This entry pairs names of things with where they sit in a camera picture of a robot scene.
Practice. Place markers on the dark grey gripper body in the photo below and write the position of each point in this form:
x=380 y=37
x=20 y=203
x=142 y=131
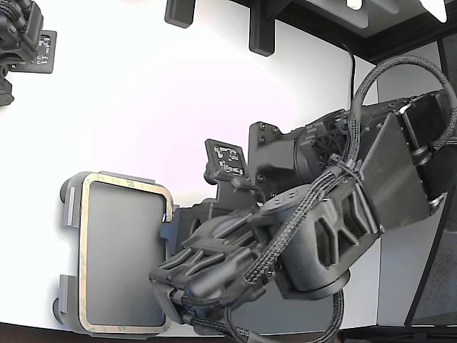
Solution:
x=214 y=257

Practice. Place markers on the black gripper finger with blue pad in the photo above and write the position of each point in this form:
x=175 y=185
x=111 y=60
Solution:
x=169 y=236
x=164 y=216

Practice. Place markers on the tan rectangular adhesive frame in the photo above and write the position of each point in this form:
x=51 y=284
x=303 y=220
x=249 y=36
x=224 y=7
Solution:
x=84 y=250

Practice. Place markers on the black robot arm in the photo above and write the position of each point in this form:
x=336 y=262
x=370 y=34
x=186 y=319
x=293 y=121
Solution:
x=392 y=178

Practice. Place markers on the grey holder with black legs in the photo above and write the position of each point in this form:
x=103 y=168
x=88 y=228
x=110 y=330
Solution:
x=121 y=250

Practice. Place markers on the dark side panel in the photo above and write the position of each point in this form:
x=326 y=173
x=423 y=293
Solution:
x=446 y=250

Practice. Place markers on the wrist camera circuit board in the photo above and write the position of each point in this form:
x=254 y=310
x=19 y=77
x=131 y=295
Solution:
x=228 y=157

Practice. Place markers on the small black bracket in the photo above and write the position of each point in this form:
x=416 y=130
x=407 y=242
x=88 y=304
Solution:
x=180 y=12

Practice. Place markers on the black overhead shelf frame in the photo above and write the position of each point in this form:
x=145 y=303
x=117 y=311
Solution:
x=375 y=32

